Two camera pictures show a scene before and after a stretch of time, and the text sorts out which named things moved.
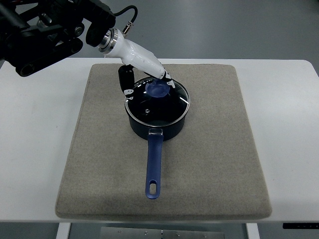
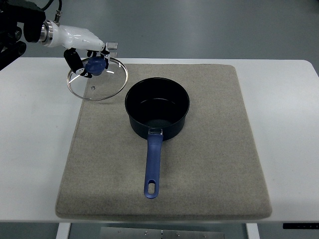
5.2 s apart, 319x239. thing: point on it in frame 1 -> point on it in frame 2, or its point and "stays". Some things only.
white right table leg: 252,231 stays
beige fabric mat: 209,169 stays
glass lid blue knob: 155,102 -> 103,83
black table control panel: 302,225 stays
